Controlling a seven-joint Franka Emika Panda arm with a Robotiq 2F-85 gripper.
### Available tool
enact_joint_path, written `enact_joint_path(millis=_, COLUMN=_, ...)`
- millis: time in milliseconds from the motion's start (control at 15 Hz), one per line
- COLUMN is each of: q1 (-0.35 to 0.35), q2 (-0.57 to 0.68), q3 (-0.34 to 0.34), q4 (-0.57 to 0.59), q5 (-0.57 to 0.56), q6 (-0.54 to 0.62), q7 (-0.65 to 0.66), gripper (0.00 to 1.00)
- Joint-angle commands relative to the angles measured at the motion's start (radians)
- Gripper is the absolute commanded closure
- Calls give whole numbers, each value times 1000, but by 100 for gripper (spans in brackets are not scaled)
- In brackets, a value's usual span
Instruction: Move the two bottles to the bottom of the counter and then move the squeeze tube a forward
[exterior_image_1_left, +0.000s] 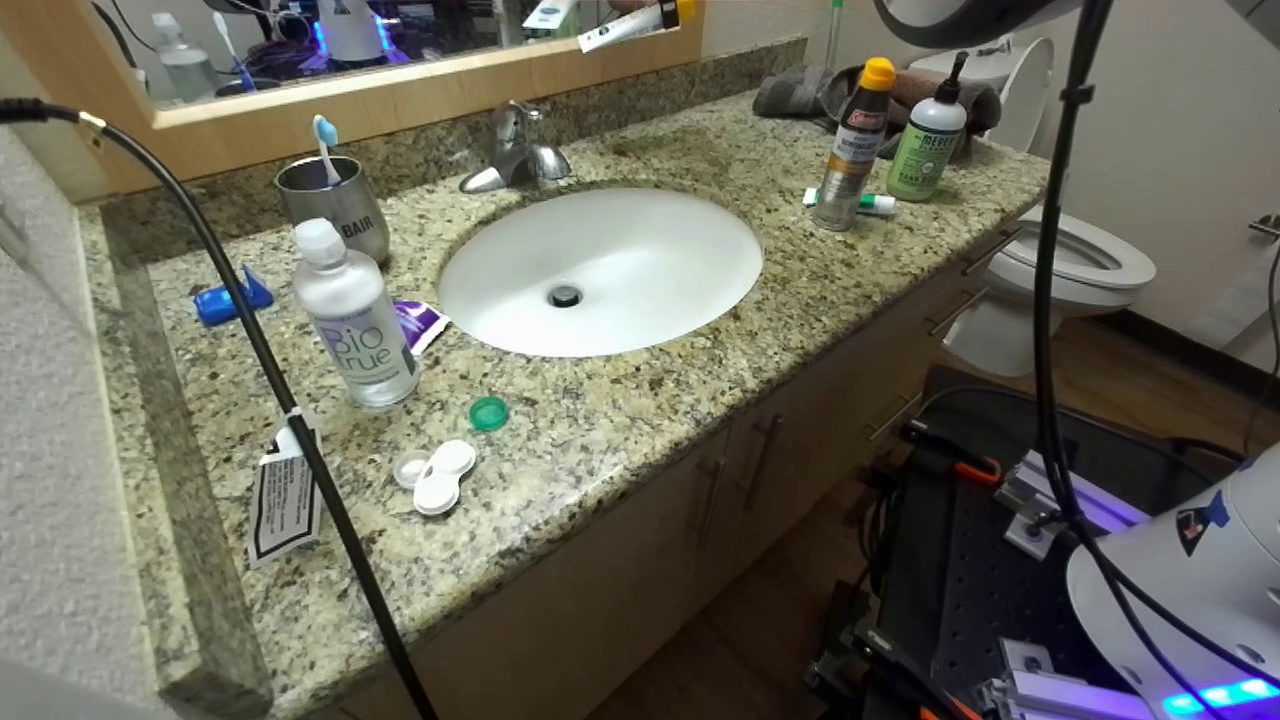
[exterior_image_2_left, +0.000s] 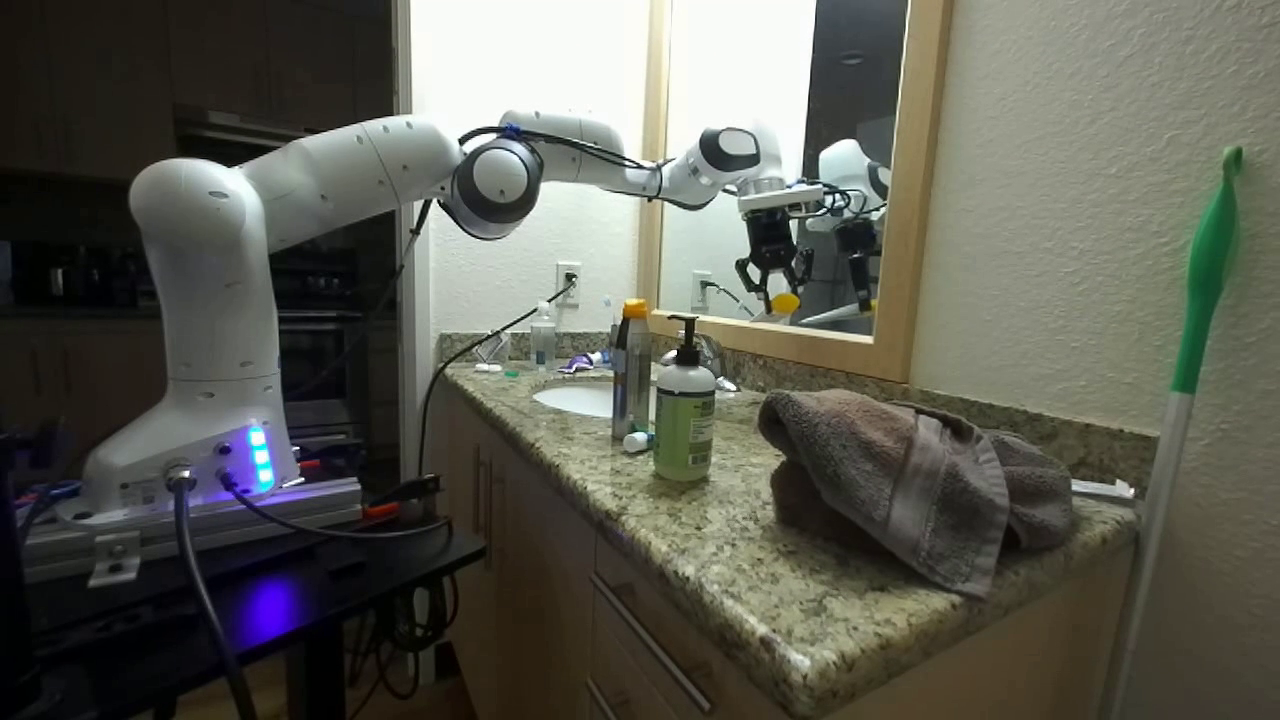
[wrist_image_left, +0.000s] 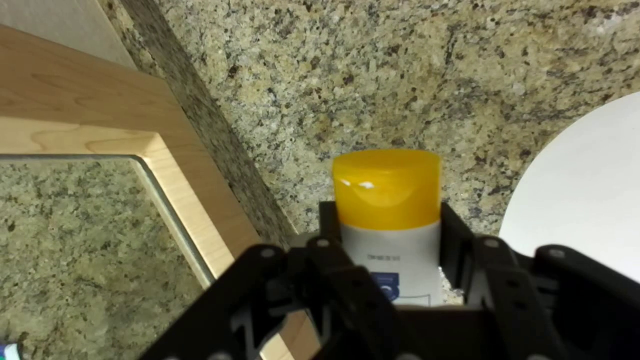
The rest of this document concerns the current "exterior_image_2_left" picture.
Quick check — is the small white flat item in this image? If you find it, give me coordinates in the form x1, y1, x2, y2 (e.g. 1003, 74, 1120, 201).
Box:
1067, 478, 1140, 507

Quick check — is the white wall outlet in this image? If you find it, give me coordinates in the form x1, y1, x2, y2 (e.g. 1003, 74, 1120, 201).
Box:
550, 257, 587, 312

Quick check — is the orange cap spray can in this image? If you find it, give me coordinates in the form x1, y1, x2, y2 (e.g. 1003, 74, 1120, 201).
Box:
608, 298, 658, 444

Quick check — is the green white mop handle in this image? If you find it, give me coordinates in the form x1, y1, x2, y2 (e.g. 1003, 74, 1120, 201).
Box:
1105, 140, 1252, 720

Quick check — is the black base cable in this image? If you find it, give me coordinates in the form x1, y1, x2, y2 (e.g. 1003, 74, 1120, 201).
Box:
216, 463, 451, 545

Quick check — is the clear contact solution bottle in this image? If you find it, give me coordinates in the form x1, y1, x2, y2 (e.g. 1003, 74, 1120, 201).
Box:
528, 302, 560, 372

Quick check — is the brown grey towel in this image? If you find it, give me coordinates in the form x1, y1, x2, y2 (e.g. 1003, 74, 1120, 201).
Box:
754, 384, 1080, 602

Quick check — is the chrome sink faucet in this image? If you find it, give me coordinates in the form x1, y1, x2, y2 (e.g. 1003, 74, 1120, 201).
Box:
650, 327, 740, 396

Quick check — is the wooden vanity cabinet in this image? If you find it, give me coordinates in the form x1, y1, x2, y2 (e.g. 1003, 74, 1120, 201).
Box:
424, 384, 1145, 720

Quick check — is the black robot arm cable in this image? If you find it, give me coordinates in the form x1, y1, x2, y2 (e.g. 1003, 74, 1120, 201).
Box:
394, 122, 671, 271

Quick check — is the green label soap pump bottle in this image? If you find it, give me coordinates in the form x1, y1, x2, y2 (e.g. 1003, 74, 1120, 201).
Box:
650, 312, 721, 490

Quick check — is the orange black clamp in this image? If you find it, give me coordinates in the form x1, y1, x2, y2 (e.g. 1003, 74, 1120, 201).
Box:
355, 491, 445, 529

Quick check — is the white oval sink basin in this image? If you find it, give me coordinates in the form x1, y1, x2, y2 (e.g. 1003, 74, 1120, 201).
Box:
531, 372, 740, 424

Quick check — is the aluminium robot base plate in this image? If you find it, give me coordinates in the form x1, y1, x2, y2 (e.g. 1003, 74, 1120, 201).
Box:
14, 478, 368, 574

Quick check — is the black power cable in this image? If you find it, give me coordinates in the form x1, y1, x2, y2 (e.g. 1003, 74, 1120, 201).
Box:
411, 278, 580, 485

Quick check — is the grey base cable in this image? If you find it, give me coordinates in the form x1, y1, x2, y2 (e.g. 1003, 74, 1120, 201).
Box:
160, 461, 259, 720

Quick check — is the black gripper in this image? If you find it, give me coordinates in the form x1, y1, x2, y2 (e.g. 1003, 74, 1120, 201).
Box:
736, 204, 809, 304

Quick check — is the metal drawer handle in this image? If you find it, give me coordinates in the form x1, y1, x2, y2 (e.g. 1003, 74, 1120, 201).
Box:
587, 574, 721, 720

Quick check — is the black robot table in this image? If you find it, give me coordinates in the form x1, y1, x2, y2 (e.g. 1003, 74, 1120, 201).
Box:
0, 519, 490, 720

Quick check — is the dark shelving unit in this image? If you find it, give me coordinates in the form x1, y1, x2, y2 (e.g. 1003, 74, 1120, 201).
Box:
0, 0, 404, 485

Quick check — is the wood framed wall mirror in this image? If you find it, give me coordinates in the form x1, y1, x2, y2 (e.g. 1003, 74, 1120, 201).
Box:
631, 0, 954, 387

